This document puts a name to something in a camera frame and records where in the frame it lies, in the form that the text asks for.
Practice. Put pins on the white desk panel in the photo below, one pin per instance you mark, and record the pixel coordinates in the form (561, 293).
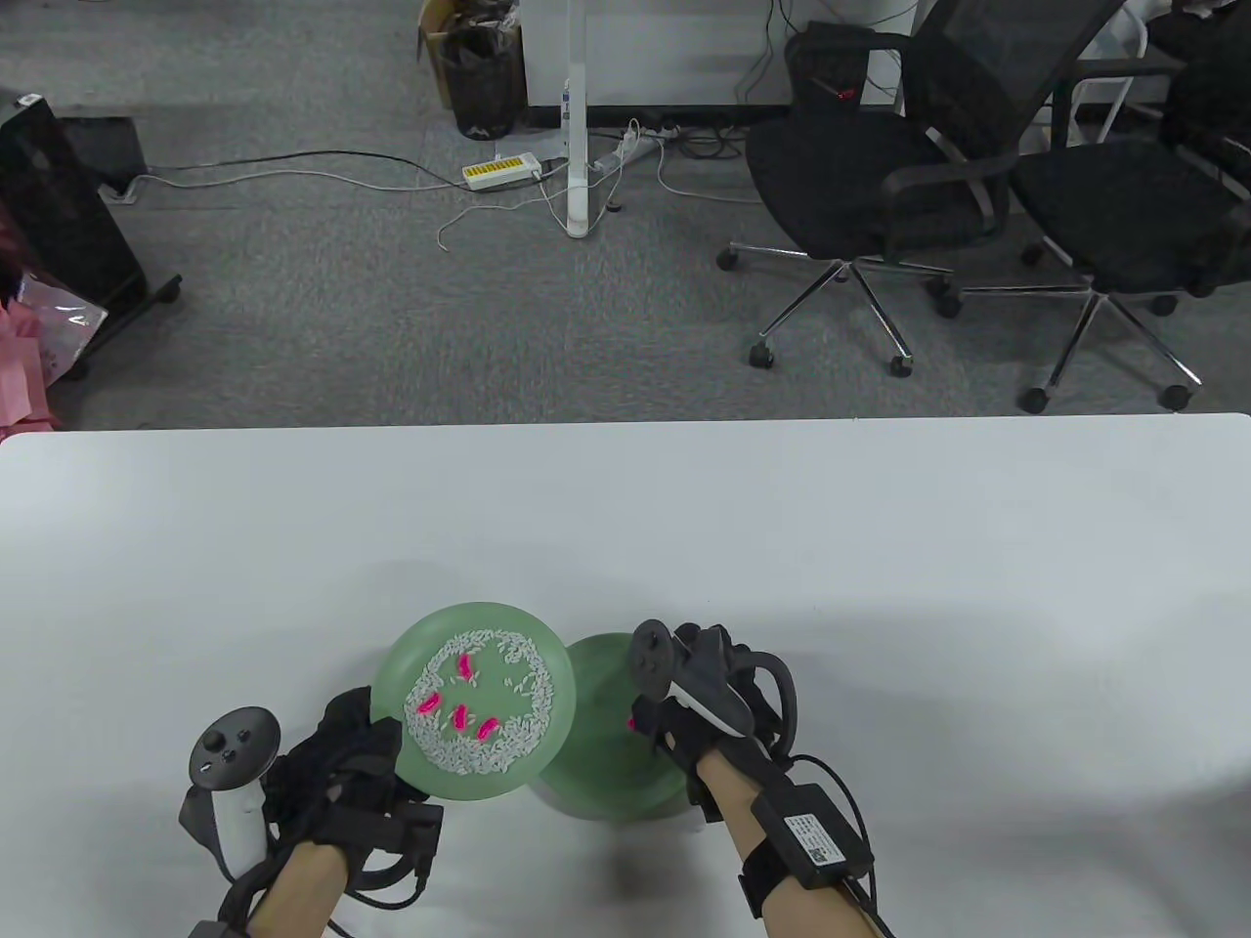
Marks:
(674, 49)

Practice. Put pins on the gray black controller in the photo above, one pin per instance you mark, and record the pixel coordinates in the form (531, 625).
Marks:
(235, 747)
(709, 689)

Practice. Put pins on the person's right forearm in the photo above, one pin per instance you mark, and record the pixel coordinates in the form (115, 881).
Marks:
(728, 791)

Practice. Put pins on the white power strip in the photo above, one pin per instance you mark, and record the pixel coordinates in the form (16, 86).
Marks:
(635, 147)

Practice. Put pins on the person's right hand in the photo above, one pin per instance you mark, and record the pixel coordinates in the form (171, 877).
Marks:
(674, 728)

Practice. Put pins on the person's left hand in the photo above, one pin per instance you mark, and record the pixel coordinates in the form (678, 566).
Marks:
(337, 772)

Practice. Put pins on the left gray black controller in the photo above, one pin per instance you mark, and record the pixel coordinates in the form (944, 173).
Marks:
(235, 747)

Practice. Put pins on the person's left forearm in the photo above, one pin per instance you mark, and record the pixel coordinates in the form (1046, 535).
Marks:
(298, 889)

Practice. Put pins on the white metal frame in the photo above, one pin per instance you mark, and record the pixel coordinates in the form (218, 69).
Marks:
(1070, 112)

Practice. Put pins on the yellow power strip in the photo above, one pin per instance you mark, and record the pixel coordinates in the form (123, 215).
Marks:
(500, 173)

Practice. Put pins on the black mesh office chair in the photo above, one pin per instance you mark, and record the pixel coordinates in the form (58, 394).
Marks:
(880, 176)
(1124, 215)

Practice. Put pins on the right gray black controller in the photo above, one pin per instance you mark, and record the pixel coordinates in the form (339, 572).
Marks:
(709, 689)

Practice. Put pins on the black wrist sensor box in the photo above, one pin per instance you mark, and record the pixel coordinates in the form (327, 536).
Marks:
(811, 835)

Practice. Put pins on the white desk leg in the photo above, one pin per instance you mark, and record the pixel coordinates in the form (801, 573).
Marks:
(578, 147)

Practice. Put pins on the green plate with rice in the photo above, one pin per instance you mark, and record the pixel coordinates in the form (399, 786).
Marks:
(415, 645)

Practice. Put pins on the cardboard box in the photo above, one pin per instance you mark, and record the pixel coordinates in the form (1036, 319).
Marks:
(435, 59)

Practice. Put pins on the black trash bin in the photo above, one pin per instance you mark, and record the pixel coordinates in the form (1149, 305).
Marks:
(484, 93)

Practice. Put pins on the black rolling cabinet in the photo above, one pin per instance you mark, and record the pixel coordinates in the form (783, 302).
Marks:
(59, 215)

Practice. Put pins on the pink plastic bag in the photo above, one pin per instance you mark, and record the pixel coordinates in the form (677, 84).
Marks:
(29, 371)

